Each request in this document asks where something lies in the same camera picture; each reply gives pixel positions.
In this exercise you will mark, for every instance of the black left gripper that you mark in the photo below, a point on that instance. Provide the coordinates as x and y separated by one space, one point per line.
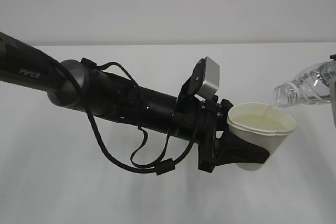
205 124

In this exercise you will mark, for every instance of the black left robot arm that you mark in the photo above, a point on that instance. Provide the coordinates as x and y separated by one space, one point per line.
85 86

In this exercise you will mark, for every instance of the clear water bottle green label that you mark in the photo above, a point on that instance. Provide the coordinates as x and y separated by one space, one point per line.
310 86

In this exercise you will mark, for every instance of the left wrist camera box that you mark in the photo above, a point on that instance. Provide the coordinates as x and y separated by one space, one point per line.
204 80

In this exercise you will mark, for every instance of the white paper cup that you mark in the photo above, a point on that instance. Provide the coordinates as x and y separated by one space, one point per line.
261 124

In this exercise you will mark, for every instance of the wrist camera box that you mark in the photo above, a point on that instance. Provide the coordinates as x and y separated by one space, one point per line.
204 80
332 97

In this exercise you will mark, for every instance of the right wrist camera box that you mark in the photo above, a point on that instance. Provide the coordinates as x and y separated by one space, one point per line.
332 97

